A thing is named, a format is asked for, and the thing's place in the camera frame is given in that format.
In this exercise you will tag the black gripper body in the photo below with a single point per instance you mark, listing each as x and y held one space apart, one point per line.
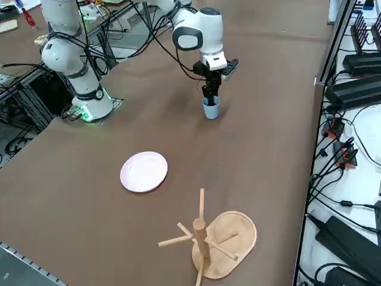
212 79

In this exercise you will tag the blue plastic cup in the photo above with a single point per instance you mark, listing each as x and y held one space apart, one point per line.
212 112

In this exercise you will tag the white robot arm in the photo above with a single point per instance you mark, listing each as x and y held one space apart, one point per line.
62 56

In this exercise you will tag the pink plate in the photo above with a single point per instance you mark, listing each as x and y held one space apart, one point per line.
143 172

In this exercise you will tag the wooden cup rack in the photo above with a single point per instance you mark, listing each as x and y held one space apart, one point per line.
232 232

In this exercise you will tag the red black power strip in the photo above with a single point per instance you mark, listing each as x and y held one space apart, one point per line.
346 158
334 128

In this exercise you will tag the black ribbed power supply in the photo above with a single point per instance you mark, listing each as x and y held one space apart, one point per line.
354 92
363 62

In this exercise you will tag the black slotted rack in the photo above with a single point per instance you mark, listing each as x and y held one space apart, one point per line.
360 32

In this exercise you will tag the red white bottle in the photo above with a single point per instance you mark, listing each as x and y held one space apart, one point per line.
28 16

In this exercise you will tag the black power adapter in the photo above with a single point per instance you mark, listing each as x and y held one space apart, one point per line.
345 241
351 278

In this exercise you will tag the wooden board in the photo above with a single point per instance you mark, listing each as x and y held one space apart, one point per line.
7 26

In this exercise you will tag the aluminium frame post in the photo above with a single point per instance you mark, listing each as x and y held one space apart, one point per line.
336 38

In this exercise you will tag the aluminium edge rail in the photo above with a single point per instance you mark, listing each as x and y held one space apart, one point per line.
26 262

